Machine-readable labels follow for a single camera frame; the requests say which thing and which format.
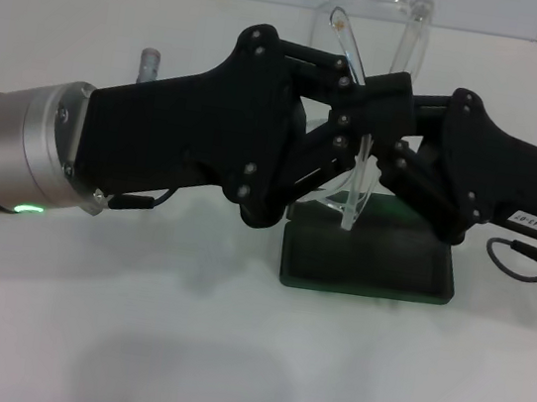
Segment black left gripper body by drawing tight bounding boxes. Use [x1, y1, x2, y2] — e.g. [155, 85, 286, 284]
[67, 0, 322, 235]

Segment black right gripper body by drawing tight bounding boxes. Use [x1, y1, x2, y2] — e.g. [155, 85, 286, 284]
[408, 81, 537, 246]

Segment clear plastic glasses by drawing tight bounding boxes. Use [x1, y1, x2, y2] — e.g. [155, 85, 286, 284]
[282, 0, 437, 241]

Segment green glasses case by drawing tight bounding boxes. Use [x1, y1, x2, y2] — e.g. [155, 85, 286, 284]
[274, 181, 467, 313]

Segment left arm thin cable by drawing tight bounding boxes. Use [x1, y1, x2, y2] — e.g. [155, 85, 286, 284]
[107, 180, 177, 217]

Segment left arm clear cable clip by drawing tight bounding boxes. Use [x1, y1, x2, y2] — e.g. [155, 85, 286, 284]
[88, 187, 117, 218]

